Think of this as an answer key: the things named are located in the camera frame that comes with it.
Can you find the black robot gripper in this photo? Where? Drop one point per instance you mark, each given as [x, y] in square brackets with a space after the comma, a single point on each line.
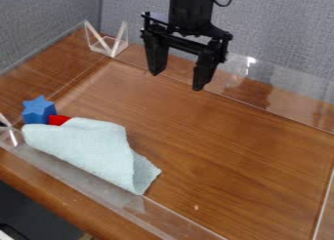
[186, 30]

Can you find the blue star foam block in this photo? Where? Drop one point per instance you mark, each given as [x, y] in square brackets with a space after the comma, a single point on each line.
[37, 110]

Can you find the light blue cloth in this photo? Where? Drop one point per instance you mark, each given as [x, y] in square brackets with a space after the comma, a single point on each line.
[95, 146]

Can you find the red block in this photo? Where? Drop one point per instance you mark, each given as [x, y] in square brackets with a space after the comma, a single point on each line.
[57, 120]

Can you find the clear acrylic corner bracket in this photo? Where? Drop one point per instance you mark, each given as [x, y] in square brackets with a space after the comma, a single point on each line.
[105, 45]

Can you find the clear acrylic left bracket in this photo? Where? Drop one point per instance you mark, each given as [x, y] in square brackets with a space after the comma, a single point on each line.
[8, 130]

